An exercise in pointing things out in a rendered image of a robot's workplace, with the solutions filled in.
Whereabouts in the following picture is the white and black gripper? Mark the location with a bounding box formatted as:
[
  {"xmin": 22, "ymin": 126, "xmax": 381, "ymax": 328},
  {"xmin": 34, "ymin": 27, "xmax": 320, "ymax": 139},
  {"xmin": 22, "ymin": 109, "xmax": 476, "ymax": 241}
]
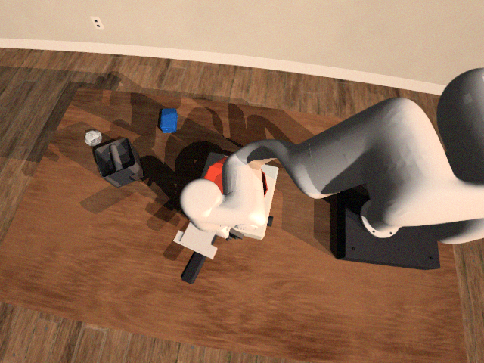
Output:
[{"xmin": 215, "ymin": 226, "xmax": 244, "ymax": 241}]

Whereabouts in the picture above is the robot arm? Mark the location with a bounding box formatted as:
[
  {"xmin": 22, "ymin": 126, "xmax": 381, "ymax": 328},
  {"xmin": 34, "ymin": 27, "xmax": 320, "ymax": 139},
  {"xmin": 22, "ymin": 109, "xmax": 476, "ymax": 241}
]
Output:
[{"xmin": 174, "ymin": 67, "xmax": 484, "ymax": 259}]

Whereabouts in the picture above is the blue box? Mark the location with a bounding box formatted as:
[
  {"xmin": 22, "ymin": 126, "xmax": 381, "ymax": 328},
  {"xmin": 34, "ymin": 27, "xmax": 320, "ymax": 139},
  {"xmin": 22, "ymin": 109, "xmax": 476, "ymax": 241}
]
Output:
[{"xmin": 160, "ymin": 108, "xmax": 178, "ymax": 133}]

